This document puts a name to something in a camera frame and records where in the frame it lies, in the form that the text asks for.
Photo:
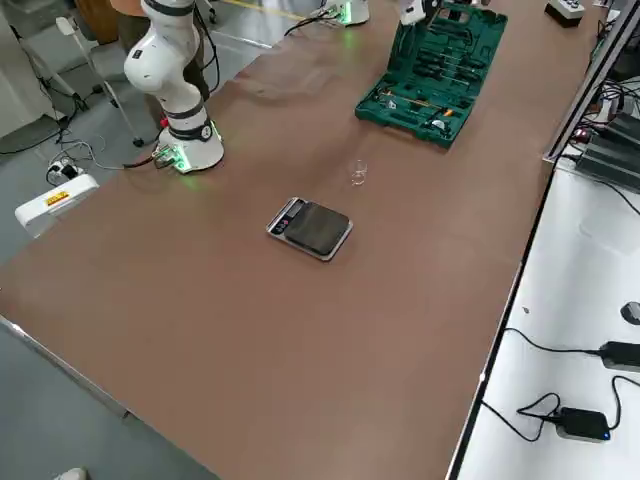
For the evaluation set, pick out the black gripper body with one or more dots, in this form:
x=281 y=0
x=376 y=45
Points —
x=434 y=10

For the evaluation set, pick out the green plastic toolbox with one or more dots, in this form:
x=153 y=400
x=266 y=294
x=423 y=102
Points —
x=492 y=35

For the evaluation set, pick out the small clear measuring cup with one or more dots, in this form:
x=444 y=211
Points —
x=358 y=172

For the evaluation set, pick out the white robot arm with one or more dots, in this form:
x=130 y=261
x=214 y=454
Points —
x=160 y=60
x=355 y=10

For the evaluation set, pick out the digital kitchen scale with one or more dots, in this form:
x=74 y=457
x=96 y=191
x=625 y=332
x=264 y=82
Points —
x=315 y=230

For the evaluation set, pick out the thin brass rod tool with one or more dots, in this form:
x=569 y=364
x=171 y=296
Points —
x=420 y=102

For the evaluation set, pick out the white black button box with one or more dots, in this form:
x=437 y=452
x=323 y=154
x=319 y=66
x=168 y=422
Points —
x=562 y=15

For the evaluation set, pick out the small red-lit device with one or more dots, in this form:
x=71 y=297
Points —
x=582 y=135

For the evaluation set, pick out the black ribbed power supply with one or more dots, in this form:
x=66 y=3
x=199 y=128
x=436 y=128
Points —
x=627 y=125
x=610 y=160

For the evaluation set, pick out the white desk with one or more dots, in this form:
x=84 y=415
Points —
x=575 y=280

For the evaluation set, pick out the white tripod stand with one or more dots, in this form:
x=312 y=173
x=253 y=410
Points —
x=75 y=32

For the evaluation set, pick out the dark grey mouse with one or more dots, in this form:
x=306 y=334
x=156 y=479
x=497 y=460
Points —
x=631 y=312

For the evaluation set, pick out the black power brick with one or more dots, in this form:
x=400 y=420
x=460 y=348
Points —
x=622 y=356

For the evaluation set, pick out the white power strip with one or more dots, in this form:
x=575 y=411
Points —
x=65 y=170

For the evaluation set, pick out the white box with yellow label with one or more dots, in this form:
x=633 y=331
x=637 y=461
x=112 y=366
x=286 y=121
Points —
x=55 y=205

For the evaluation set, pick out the small black hub blue light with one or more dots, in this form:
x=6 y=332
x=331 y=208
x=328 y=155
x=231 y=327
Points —
x=582 y=424

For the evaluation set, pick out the person's white shoe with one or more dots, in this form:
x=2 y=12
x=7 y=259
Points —
x=70 y=474

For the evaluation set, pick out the aluminium frame post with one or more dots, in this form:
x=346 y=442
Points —
x=575 y=107

